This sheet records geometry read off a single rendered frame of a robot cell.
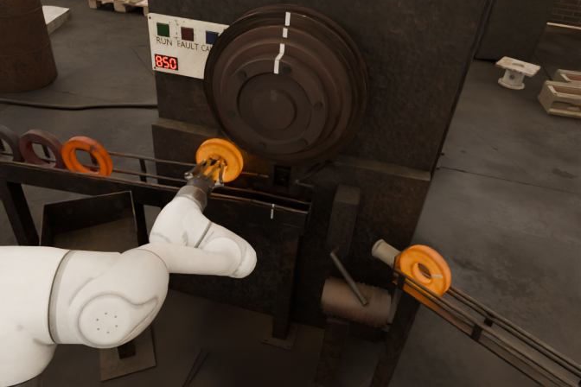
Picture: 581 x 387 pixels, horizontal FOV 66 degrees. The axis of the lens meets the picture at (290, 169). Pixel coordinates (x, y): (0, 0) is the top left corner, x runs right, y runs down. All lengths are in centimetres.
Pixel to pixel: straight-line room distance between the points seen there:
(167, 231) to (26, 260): 53
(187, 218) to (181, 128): 47
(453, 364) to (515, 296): 57
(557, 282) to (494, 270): 31
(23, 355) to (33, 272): 11
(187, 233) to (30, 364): 57
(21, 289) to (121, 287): 13
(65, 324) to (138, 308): 10
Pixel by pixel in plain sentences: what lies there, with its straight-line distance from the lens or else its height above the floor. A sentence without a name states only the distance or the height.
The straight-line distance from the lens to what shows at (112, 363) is 200.
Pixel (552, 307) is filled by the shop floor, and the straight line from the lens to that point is 258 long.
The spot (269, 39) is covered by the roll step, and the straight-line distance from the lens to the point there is 119.
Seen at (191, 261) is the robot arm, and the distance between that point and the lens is 99.
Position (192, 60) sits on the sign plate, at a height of 112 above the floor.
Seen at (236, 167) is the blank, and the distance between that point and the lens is 146.
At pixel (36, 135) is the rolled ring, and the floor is 78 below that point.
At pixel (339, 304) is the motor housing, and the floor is 50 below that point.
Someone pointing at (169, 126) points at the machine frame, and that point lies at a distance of 160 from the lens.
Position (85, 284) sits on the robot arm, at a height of 118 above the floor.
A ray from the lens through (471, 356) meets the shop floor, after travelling 219.
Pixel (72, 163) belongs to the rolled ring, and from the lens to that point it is 182.
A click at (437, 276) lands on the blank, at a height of 74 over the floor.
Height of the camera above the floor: 167
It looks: 35 degrees down
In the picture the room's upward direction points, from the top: 6 degrees clockwise
